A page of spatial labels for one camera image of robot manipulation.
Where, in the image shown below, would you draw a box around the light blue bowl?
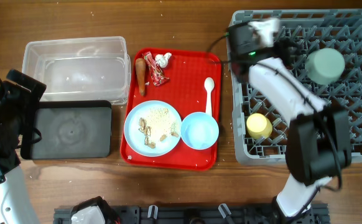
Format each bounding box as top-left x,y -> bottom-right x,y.
180,112 -> 219,151

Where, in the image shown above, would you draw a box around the food scraps on plate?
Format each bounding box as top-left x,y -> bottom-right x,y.
139,107 -> 179,149

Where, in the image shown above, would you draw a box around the yellow plastic cup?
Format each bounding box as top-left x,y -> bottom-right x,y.
246,113 -> 272,139

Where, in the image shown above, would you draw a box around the red plastic tray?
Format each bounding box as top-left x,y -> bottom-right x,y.
119,48 -> 222,171

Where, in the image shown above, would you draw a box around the red candy wrapper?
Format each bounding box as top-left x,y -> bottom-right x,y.
142,52 -> 170,86

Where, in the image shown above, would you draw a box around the light blue plate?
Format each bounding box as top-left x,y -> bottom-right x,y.
124,100 -> 182,157

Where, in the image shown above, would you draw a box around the black plastic tray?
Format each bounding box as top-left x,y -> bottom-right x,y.
20,100 -> 112,160

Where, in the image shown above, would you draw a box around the orange carrot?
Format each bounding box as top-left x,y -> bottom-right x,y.
135,58 -> 146,96

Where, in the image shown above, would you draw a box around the pale green bowl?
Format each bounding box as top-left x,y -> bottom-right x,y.
305,48 -> 345,85

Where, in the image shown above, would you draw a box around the clear plastic bin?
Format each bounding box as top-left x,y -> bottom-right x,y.
22,36 -> 131,105

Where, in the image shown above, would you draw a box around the white plastic spoon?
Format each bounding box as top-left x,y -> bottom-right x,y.
204,77 -> 215,116

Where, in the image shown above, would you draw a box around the crumpled white tissue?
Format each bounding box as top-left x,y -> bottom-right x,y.
155,52 -> 172,68

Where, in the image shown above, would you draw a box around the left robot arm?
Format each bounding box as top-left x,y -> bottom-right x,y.
0,69 -> 46,223

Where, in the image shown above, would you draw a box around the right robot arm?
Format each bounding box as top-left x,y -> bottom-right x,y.
226,19 -> 352,223

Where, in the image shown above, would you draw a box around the grey dishwasher rack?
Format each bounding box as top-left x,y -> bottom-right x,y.
230,9 -> 362,166

